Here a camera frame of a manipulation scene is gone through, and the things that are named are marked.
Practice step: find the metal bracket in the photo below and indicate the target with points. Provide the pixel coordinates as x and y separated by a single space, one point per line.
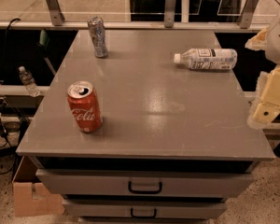
245 19
55 12
169 13

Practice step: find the grey drawer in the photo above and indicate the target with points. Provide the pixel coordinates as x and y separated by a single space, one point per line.
143 209
164 184

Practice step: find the upper grey drawer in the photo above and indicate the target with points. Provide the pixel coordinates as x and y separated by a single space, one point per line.
164 184

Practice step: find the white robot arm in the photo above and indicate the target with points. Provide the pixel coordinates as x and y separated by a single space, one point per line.
272 52

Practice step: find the red coca-cola can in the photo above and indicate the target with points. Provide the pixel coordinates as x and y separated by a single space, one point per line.
83 102

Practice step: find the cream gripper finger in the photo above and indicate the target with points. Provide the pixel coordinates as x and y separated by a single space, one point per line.
266 105
258 41

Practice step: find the green handled tool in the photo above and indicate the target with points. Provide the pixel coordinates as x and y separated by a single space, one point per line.
43 46

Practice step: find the cardboard box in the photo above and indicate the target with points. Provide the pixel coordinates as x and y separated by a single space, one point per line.
31 197

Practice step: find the lower grey drawer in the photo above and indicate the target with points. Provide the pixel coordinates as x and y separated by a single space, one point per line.
143 209

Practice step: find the right metal bracket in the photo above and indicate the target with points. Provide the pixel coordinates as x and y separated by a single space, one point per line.
245 19

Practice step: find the silver blue redbull can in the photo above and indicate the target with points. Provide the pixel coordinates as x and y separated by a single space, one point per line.
97 33

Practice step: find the grey drawer cabinet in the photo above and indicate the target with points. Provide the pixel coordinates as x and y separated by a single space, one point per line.
158 116

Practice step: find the middle metal bracket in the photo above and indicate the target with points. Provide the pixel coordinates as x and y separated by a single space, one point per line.
169 13

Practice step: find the clear plastic bottle lying down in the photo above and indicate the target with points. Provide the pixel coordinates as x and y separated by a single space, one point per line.
207 59

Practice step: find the left metal bracket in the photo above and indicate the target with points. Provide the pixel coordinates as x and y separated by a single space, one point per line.
55 12

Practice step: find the small water bottle on ledge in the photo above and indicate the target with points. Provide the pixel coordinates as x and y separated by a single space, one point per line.
28 81

